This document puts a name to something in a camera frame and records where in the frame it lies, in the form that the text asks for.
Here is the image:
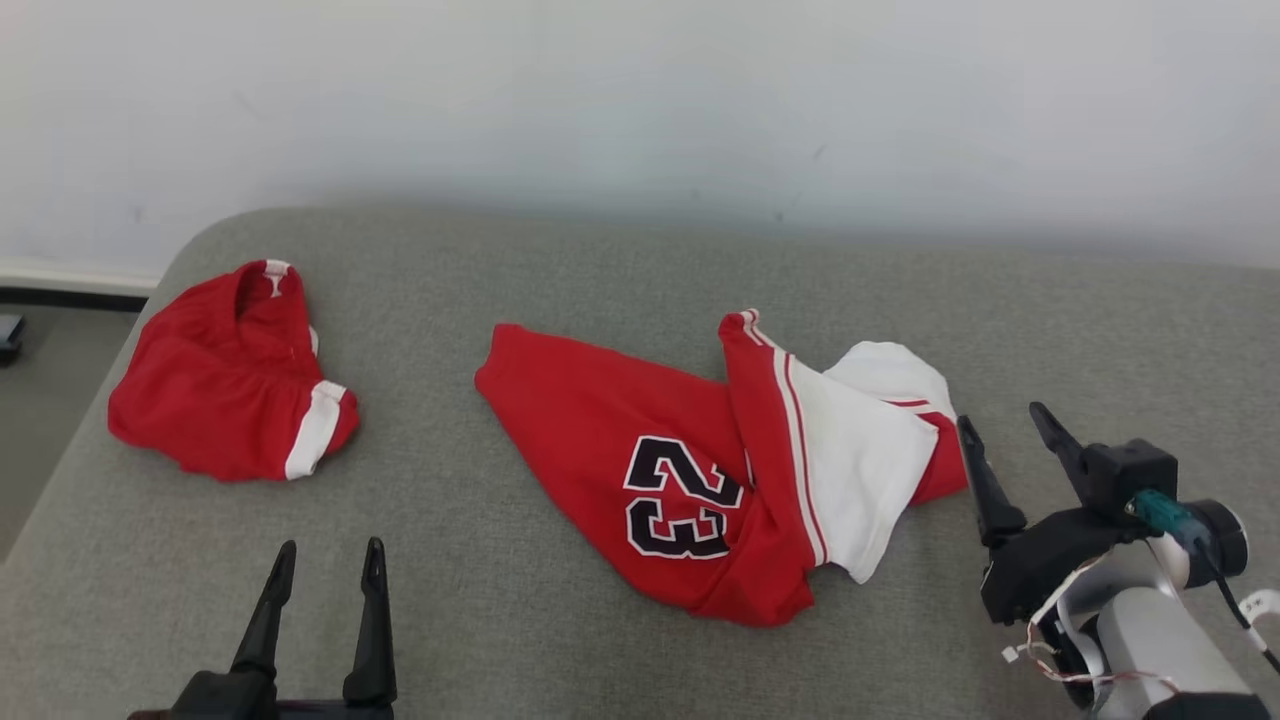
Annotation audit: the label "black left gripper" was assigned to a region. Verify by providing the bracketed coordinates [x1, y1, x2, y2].
[128, 536, 399, 720]

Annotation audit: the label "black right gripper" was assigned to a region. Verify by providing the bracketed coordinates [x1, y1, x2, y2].
[956, 401, 1152, 627]

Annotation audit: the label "red shorts white stripe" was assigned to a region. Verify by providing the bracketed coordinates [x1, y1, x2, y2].
[107, 259, 361, 484]

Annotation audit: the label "red basketball jersey white sleeves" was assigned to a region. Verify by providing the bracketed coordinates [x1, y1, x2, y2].
[474, 308, 969, 629]

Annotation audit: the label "white and black baseboard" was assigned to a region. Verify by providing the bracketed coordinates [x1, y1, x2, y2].
[0, 256, 163, 313]

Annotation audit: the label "right thin white red wires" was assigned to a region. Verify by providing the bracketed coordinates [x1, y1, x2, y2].
[1003, 555, 1183, 693]

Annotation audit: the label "right teal cable connector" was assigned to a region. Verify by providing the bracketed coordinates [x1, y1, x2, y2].
[1130, 488, 1213, 549]

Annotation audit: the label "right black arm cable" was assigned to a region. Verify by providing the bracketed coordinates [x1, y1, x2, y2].
[1195, 540, 1280, 676]

